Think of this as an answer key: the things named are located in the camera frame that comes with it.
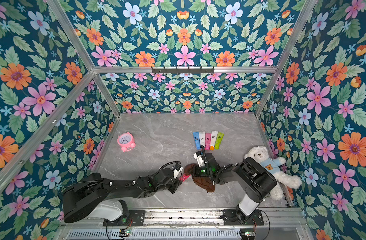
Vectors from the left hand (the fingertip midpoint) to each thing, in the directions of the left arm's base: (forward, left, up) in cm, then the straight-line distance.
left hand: (182, 181), depth 85 cm
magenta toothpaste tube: (+2, -1, +1) cm, 3 cm away
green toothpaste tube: (+26, -26, +1) cm, 37 cm away
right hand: (+6, -6, 0) cm, 9 cm away
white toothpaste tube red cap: (+27, -15, +1) cm, 31 cm away
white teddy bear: (+8, -46, +10) cm, 48 cm away
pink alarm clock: (+30, +38, +2) cm, 49 cm away
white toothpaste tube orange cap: (+30, -23, 0) cm, 38 cm away
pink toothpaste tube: (+26, -18, +1) cm, 32 cm away
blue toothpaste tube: (+26, -11, +1) cm, 29 cm away
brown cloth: (-1, -12, -1) cm, 12 cm away
